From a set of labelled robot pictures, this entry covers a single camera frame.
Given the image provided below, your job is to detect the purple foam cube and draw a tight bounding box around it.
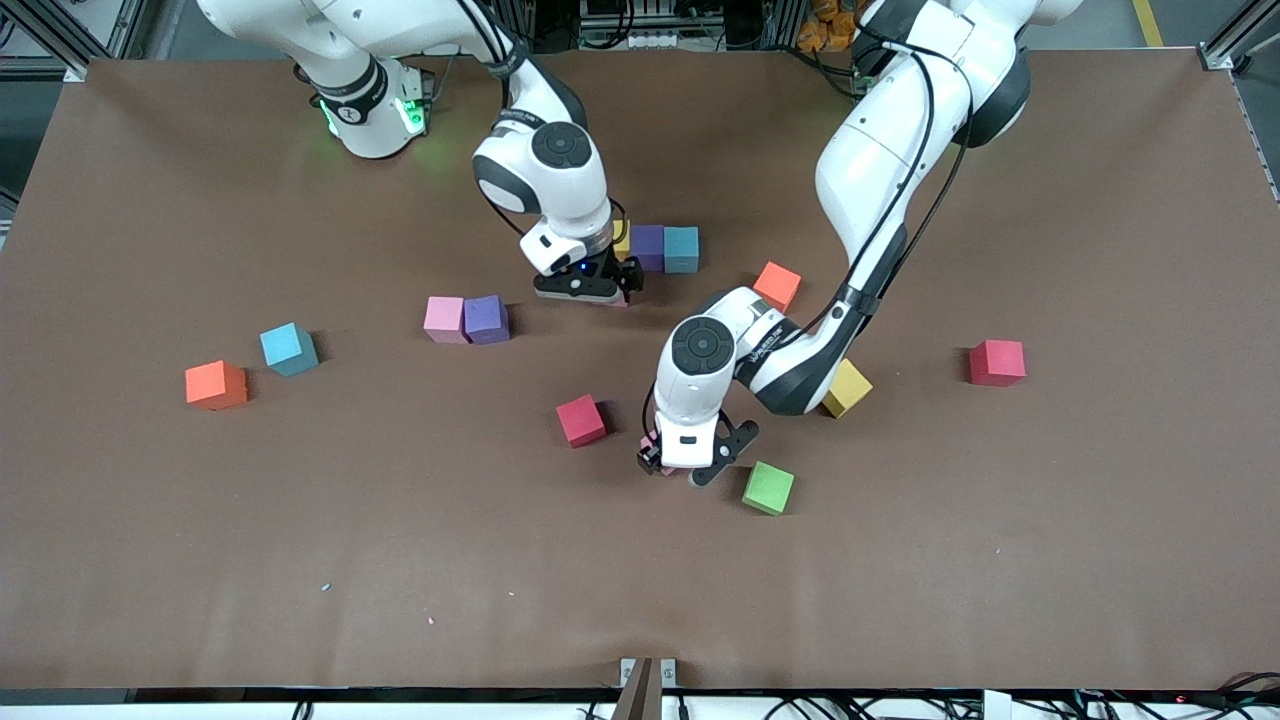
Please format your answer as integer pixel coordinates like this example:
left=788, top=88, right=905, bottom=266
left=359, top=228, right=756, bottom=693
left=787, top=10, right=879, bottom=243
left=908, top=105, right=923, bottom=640
left=463, top=295, right=511, bottom=346
left=630, top=224, right=668, bottom=273

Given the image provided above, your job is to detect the green foam cube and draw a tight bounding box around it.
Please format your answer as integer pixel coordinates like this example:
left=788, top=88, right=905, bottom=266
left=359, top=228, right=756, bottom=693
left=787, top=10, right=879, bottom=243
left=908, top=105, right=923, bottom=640
left=741, top=460, right=796, bottom=517

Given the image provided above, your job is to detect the red foam cube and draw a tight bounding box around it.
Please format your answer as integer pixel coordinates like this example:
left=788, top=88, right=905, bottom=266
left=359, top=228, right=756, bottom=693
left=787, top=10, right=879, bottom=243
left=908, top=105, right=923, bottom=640
left=555, top=393, right=609, bottom=448
left=968, top=339, right=1027, bottom=388

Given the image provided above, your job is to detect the brown table cover sheet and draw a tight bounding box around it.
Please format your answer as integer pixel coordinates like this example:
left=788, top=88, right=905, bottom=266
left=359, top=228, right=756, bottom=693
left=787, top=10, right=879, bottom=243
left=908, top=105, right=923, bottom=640
left=0, top=48, right=1280, bottom=693

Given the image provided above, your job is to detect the orange foam cube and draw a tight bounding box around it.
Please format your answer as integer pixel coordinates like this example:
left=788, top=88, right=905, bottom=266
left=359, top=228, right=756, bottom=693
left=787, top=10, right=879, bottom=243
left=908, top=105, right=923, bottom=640
left=752, top=261, right=803, bottom=314
left=184, top=360, right=249, bottom=412

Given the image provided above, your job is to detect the white power strip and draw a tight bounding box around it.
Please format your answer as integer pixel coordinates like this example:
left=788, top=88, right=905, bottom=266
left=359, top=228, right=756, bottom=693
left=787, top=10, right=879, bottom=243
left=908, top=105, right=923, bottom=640
left=580, top=28, right=701, bottom=51

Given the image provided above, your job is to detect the orange packaged items pile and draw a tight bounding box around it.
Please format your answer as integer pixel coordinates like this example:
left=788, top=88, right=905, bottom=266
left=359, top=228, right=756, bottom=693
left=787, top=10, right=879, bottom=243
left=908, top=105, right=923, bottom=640
left=797, top=0, right=866, bottom=53

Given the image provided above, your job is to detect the grey metal table bracket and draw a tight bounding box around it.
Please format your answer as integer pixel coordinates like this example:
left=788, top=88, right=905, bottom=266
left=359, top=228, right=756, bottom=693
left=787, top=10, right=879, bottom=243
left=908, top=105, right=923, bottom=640
left=620, top=657, right=678, bottom=720

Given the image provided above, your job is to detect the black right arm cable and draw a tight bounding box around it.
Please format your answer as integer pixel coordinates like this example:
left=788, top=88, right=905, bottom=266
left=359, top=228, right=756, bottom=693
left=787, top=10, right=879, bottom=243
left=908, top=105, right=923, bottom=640
left=455, top=0, right=526, bottom=111

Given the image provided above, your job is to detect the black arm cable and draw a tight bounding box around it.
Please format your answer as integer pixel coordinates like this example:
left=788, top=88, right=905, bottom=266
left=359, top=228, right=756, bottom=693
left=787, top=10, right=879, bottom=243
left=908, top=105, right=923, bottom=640
left=800, top=40, right=976, bottom=341
left=455, top=0, right=526, bottom=111

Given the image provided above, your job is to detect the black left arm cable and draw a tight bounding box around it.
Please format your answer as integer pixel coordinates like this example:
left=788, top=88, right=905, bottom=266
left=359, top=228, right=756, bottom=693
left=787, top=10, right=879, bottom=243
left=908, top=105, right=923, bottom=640
left=800, top=40, right=976, bottom=341

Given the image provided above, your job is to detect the aluminium frame profile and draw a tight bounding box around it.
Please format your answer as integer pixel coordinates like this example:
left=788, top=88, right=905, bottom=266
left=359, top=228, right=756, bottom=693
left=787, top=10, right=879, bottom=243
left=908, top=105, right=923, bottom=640
left=1200, top=0, right=1280, bottom=76
left=0, top=0, right=151, bottom=81

